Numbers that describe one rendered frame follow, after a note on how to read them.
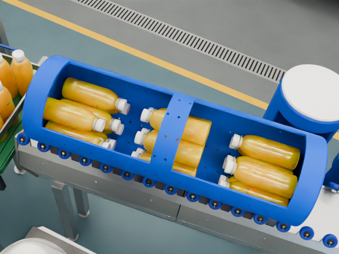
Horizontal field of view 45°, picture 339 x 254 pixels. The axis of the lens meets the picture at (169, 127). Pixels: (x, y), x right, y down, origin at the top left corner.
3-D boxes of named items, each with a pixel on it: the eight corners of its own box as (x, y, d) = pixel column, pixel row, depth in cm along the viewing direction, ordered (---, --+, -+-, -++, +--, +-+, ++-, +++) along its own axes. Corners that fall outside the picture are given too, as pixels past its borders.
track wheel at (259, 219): (269, 214, 127) (269, 211, 129) (255, 211, 128) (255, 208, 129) (266, 227, 128) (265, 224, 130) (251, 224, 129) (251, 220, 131)
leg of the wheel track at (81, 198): (87, 219, 222) (77, 163, 171) (76, 216, 223) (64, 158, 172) (91, 210, 226) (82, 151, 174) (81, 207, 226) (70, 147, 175)
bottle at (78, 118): (39, 94, 123) (98, 113, 121) (49, 95, 130) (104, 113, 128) (33, 117, 123) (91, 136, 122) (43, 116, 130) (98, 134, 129)
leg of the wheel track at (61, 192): (75, 243, 214) (62, 191, 163) (65, 239, 215) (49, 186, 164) (80, 233, 218) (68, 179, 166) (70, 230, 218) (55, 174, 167)
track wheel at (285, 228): (292, 222, 126) (292, 219, 128) (278, 218, 127) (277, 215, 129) (289, 235, 128) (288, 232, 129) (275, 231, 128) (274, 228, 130)
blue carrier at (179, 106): (287, 242, 125) (326, 198, 103) (29, 155, 134) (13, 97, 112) (296, 170, 143) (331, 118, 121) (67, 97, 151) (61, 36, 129)
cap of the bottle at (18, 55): (18, 62, 139) (16, 59, 138) (10, 57, 140) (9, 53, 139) (26, 57, 141) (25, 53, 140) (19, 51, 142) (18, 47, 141)
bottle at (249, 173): (287, 200, 121) (226, 180, 123) (292, 178, 123) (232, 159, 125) (294, 197, 115) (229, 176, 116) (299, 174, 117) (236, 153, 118)
